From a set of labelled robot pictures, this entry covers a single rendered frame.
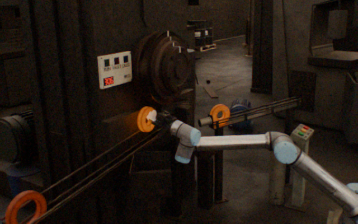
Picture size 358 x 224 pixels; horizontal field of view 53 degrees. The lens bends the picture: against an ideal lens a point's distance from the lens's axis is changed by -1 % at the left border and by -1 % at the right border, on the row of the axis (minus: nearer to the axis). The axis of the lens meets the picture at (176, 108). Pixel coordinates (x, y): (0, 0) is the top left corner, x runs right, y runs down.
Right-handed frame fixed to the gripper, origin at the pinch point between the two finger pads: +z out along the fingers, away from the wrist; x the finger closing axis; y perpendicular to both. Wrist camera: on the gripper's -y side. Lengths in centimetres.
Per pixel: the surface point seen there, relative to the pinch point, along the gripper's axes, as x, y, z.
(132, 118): 6.5, -2.0, 5.7
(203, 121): -51, -14, -15
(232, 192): -78, -76, -45
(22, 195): 90, -9, -4
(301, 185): -82, -43, -92
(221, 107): -64, -3, -21
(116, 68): 13.6, 28.1, 17.8
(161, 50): -9.7, 40.1, 5.0
